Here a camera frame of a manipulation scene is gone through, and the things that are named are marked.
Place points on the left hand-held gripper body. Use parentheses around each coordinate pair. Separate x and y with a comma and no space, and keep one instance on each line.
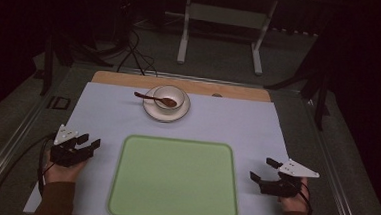
(65,148)

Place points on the white metal stand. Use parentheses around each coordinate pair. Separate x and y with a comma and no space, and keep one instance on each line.
(224,17)

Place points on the black floor socket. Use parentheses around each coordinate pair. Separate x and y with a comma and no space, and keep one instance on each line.
(58,102)

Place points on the white saucer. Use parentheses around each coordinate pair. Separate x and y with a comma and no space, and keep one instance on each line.
(151,110)

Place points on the pale table mat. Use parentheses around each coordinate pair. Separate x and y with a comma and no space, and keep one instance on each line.
(237,123)

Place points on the brown wooden spoon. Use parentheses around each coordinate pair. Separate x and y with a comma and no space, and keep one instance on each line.
(155,99)

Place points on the black tripod stand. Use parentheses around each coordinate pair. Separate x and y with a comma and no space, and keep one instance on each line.
(314,75)

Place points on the person's right hand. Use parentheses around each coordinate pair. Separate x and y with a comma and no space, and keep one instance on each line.
(295,200)

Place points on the person's left hand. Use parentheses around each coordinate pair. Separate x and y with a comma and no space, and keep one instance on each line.
(61,171)

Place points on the green tray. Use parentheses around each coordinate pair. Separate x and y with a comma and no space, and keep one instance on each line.
(174,179)

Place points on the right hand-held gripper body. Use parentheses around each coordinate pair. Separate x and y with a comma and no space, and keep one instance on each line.
(287,182)

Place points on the white bowl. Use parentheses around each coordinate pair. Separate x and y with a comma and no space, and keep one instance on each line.
(169,97)

